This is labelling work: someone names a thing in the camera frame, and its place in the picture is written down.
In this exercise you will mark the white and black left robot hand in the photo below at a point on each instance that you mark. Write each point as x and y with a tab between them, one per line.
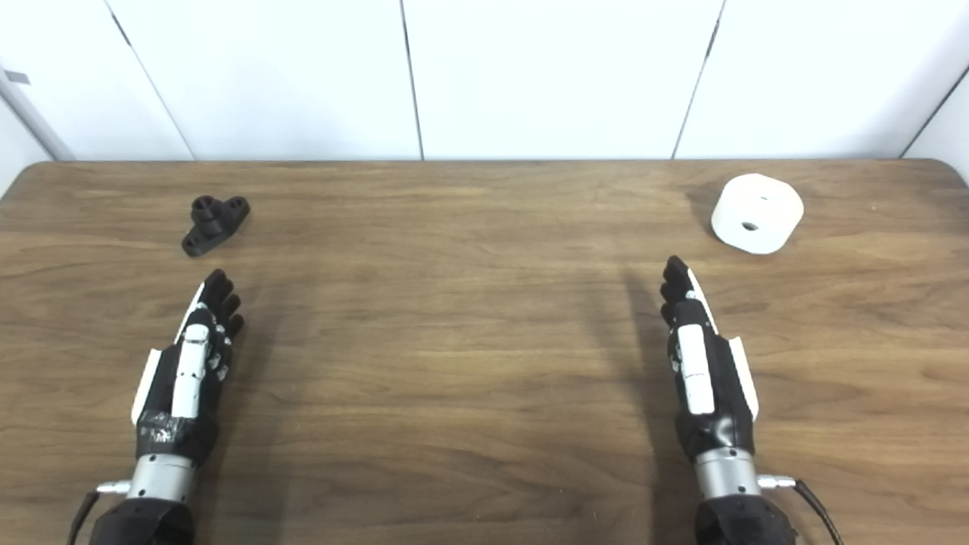
189	363

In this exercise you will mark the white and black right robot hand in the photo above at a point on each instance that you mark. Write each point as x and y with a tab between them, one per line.
696	371

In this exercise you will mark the black plastic flanged holder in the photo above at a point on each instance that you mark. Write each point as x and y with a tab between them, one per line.
210	223

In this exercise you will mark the round white plastic piece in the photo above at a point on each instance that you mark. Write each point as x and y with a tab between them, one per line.
757	208

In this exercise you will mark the grey tape strip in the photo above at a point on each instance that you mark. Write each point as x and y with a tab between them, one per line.
17	76

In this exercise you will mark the grey wall corner post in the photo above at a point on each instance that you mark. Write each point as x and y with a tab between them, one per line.
34	117

